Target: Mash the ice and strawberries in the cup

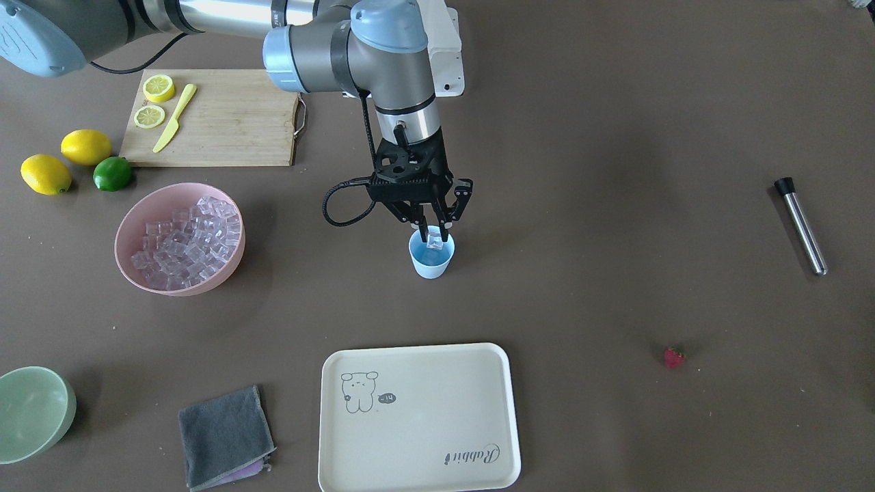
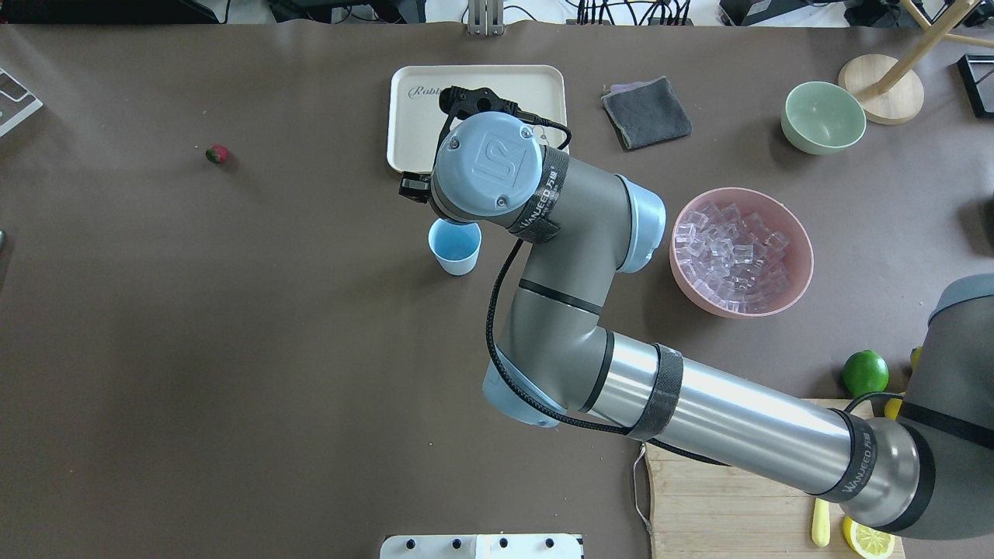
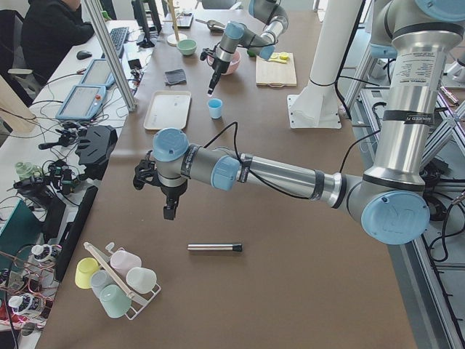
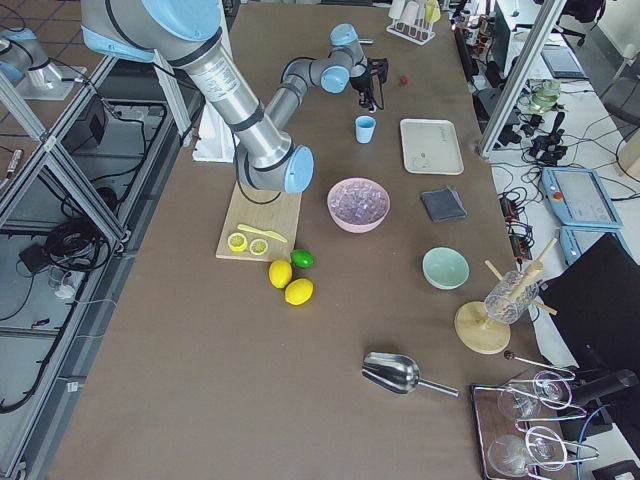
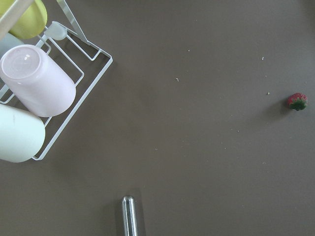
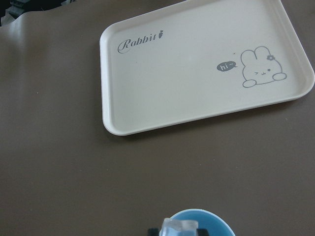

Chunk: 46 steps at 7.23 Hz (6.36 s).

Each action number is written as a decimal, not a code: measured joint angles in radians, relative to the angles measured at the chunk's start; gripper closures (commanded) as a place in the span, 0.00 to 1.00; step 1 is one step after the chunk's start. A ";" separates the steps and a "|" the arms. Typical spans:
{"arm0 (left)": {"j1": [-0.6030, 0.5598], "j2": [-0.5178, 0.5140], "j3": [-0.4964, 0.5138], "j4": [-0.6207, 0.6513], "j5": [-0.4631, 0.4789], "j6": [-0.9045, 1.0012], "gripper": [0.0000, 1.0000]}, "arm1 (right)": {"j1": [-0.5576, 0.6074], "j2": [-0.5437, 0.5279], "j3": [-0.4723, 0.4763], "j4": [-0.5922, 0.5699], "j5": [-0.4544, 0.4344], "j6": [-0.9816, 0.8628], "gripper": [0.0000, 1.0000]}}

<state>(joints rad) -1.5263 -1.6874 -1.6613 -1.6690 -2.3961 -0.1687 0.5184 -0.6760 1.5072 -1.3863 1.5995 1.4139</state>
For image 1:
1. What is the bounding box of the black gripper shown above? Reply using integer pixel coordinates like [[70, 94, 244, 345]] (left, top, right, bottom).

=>
[[368, 129, 473, 243]]

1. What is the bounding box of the clear ice cube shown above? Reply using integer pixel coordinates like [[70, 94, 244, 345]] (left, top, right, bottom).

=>
[[426, 230, 444, 250]]

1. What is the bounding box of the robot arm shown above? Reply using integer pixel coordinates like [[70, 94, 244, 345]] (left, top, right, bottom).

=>
[[2, 1, 473, 242]]

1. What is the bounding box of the small blue plastic cup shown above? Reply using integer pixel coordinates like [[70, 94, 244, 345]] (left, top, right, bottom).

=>
[[407, 226, 455, 278]]

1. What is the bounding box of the pink bowl of ice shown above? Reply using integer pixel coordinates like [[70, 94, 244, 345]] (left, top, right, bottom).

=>
[[114, 182, 245, 297]]

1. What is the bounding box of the cream rabbit serving tray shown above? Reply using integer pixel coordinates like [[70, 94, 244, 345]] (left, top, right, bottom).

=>
[[318, 342, 522, 491]]

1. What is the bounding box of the yellow plastic knife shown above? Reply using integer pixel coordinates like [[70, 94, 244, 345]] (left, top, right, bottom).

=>
[[151, 83, 198, 153]]

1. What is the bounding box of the red strawberry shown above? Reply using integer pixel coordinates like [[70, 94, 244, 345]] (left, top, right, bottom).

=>
[[663, 346, 686, 368]]

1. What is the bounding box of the lemon slice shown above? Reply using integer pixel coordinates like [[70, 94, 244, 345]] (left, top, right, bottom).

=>
[[142, 74, 176, 103], [132, 104, 166, 130]]

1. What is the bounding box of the grey folded cloth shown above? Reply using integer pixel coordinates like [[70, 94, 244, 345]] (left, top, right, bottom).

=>
[[178, 385, 276, 491]]

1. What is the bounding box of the green lime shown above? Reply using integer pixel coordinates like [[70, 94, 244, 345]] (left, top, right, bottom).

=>
[[92, 156, 133, 192]]

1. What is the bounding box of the yellow lemon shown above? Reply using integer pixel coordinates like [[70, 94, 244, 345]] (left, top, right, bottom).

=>
[[20, 154, 72, 195], [60, 128, 113, 166]]

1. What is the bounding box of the steel muddler black tip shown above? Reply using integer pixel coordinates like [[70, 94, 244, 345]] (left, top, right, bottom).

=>
[[774, 176, 829, 277]]

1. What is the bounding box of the green ceramic bowl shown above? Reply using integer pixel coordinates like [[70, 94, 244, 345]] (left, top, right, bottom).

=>
[[1, 366, 77, 465]]

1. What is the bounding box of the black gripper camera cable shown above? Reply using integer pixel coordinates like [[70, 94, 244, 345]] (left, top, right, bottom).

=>
[[89, 34, 380, 228]]

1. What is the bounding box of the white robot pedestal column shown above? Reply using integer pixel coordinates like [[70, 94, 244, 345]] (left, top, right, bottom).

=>
[[344, 1, 465, 105]]

